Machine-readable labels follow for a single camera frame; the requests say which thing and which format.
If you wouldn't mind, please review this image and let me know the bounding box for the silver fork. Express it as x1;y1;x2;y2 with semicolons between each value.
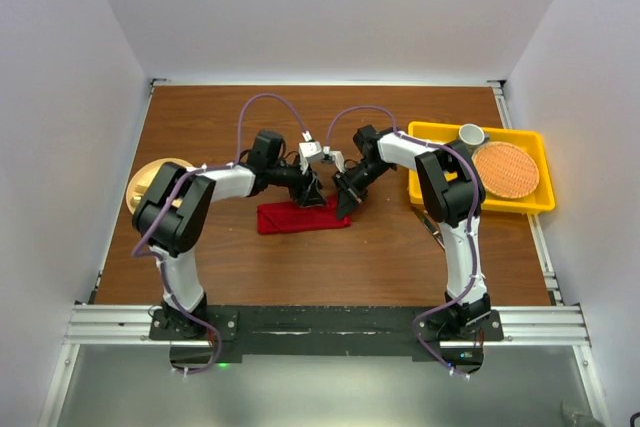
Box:
423;211;441;236

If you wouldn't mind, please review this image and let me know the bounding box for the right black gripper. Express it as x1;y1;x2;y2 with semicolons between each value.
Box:
332;161;393;220

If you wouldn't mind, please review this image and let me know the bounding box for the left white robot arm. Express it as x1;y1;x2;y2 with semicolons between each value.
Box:
132;130;326;339

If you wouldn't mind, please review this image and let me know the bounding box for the orange woven coaster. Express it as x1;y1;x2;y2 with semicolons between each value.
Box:
472;141;540;199

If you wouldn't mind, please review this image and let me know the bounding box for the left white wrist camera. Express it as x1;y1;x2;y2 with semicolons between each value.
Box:
298;131;324;174

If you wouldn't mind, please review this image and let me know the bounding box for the silver knife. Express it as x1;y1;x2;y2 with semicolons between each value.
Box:
411;205;445;249

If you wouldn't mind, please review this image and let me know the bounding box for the round wooden plate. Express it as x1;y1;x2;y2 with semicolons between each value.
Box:
124;157;193;214

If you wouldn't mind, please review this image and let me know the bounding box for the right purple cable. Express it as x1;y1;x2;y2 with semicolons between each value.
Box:
324;105;486;378

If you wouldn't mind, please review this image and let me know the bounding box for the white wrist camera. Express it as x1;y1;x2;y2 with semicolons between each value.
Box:
298;131;324;174
321;146;346;173

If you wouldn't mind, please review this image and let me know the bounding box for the white cup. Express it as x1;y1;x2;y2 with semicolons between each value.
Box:
458;123;489;148

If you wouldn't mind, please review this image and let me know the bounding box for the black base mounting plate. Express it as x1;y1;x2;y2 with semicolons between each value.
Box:
148;305;504;373

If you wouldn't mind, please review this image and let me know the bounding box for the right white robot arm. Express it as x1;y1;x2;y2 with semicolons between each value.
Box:
333;125;490;340

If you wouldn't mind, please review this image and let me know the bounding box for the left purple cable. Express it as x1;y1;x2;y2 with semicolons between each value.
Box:
130;92;314;376

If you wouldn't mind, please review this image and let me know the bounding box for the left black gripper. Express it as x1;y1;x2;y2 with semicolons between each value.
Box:
267;157;327;207

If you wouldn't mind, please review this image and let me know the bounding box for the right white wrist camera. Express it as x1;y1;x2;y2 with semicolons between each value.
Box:
321;146;346;173

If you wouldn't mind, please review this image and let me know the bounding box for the red cloth napkin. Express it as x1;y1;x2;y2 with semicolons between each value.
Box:
256;195;351;235

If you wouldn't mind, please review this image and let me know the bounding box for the purple cable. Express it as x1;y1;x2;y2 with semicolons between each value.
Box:
130;92;314;376
324;105;486;378

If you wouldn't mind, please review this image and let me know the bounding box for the yellow plastic tray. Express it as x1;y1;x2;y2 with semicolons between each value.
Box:
407;120;557;217

